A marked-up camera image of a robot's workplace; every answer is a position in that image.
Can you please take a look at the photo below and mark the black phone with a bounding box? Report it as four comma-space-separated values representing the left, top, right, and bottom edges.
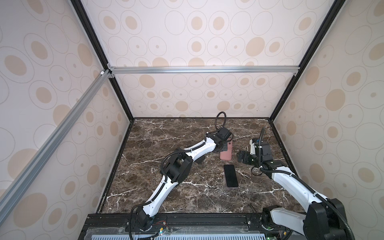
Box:
194, 155, 206, 164

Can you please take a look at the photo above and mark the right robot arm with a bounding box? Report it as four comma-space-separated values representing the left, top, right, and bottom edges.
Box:
237, 139, 355, 240

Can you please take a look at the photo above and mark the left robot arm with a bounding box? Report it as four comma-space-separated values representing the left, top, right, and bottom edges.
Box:
132, 127, 233, 231

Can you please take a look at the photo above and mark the horizontal aluminium rail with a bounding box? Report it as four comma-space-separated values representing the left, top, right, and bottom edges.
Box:
111, 66, 300, 75

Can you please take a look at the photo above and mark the diagonal aluminium rail left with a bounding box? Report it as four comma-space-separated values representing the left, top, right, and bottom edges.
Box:
1, 69, 112, 224

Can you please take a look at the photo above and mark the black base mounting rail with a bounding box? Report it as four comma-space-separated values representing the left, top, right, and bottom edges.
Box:
79, 213, 299, 240

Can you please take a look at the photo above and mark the black frame post right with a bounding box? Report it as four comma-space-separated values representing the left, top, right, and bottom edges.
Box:
269, 0, 347, 123

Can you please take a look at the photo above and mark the black frame post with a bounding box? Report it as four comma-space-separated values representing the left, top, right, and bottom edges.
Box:
71, 0, 135, 122
269, 0, 347, 123

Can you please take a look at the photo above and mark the black frame post left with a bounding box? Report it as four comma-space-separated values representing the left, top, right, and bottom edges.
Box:
71, 0, 135, 122

